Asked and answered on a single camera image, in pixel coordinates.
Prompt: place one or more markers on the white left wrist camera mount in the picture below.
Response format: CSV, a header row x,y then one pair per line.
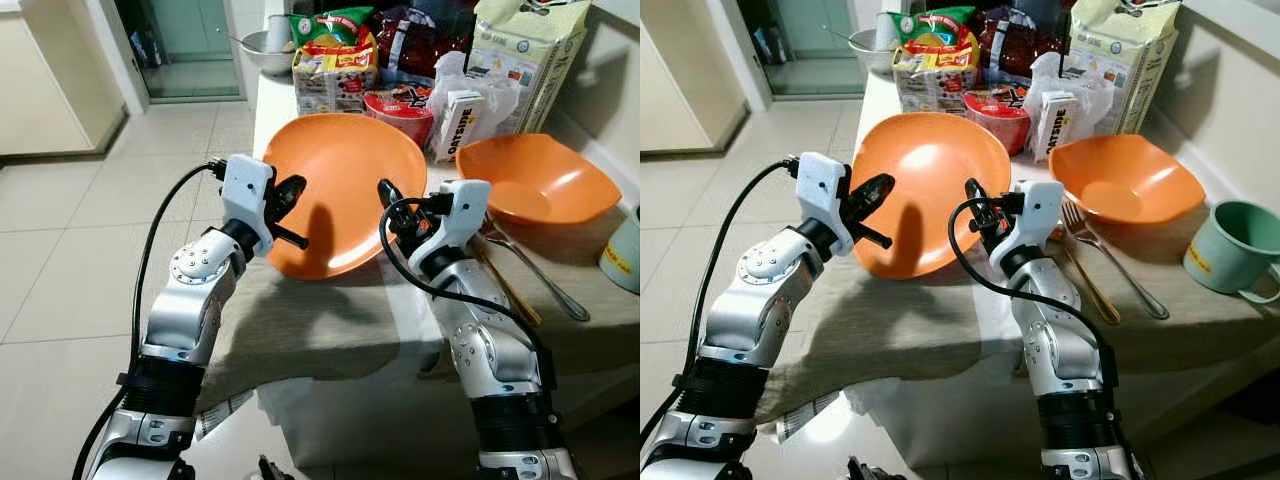
x,y
820,190
244,190

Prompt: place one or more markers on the white plastic bag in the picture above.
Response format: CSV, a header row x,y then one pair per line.
x,y
1095,95
500,95

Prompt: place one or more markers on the steel mixing bowl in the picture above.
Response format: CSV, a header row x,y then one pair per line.
x,y
868,55
265,55

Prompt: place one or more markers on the glass door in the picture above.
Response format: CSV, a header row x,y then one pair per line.
x,y
800,45
190,45

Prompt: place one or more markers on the wooden chopsticks pair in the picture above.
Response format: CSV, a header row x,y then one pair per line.
x,y
510,295
1092,290

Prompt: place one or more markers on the large beige paper sack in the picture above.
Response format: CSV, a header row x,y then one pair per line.
x,y
530,50
1125,50

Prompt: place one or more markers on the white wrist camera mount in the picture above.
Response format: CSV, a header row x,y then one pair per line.
x,y
244,190
460,215
1035,215
820,190

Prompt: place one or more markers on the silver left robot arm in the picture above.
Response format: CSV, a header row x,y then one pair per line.
x,y
185,310
745,305

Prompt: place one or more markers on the pale green mug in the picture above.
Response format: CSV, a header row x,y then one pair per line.
x,y
623,255
1232,250

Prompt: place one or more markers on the white Oatside carton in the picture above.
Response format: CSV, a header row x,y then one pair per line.
x,y
1054,122
458,122

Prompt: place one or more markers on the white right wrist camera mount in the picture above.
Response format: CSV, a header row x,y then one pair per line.
x,y
1035,215
460,215

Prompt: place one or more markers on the deep orange plastic bowl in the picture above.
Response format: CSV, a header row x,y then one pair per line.
x,y
1125,180
535,180

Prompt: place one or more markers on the grey beige tablecloth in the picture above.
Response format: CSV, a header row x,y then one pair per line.
x,y
880,325
300,320

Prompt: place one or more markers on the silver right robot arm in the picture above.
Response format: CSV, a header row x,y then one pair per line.
x,y
495,345
1070,345

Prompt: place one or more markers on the white paper label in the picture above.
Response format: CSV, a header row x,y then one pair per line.
x,y
222,415

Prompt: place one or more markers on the shallow orange plastic plate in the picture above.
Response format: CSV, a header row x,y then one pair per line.
x,y
345,170
930,165

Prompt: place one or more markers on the red instant noodle cup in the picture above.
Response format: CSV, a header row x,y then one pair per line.
x,y
400,112
995,115

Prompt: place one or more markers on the green snack bag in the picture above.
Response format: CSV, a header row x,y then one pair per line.
x,y
330,28
930,26

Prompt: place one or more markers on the dark red snack bag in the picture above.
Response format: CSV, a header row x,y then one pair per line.
x,y
1015,42
415,45

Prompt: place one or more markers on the silver metal fork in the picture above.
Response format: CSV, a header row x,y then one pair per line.
x,y
1125,278
545,280

